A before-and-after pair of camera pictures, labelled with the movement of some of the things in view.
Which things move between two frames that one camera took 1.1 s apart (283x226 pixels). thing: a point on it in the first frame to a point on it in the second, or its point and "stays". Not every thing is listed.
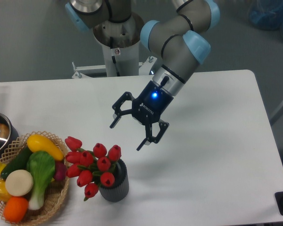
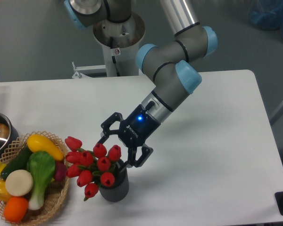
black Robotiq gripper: (146, 108) to (137, 127)
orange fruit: (15, 209) stays
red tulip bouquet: (92, 168) stays
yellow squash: (36, 142) stays
